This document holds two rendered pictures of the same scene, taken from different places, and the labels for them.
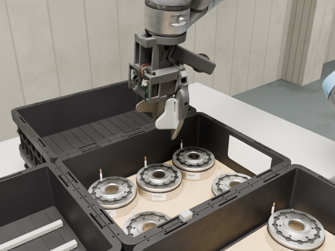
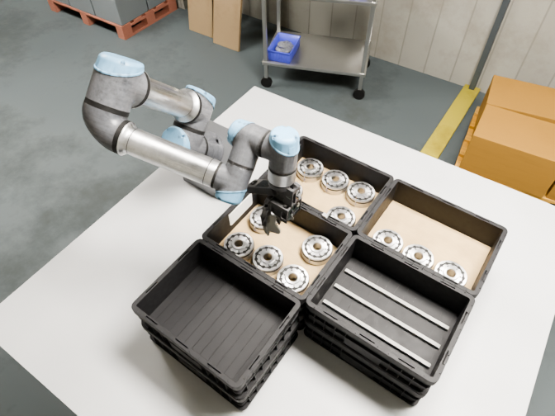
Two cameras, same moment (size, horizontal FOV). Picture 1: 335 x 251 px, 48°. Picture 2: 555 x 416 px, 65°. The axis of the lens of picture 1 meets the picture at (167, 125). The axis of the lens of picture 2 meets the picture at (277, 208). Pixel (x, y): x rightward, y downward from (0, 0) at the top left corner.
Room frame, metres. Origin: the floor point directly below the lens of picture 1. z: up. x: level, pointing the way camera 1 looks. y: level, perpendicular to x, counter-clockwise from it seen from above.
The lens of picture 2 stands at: (0.89, 0.76, 2.06)
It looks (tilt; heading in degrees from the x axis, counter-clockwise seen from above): 51 degrees down; 253
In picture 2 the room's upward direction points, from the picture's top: 1 degrees counter-clockwise
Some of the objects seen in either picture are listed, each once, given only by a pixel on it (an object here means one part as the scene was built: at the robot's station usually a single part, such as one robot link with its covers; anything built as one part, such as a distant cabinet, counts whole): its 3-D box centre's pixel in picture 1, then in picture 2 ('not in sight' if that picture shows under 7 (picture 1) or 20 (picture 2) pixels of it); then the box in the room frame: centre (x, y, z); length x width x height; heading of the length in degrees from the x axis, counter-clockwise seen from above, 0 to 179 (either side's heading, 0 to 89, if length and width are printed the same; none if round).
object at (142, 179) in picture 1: (159, 176); (268, 257); (0.70, 0.02, 0.86); 0.10 x 0.10 x 0.01
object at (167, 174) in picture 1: (158, 175); (268, 257); (0.70, 0.02, 0.86); 0.05 x 0.05 x 0.01
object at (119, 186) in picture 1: (111, 189); (292, 277); (0.64, 0.12, 0.86); 0.05 x 0.05 x 0.01
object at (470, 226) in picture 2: not in sight; (427, 242); (0.18, 0.13, 0.87); 0.40 x 0.30 x 0.11; 126
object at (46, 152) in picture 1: (104, 113); (215, 306); (0.90, 0.17, 0.92); 0.40 x 0.30 x 0.02; 126
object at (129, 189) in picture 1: (111, 191); (292, 278); (0.64, 0.12, 0.86); 0.10 x 0.10 x 0.01
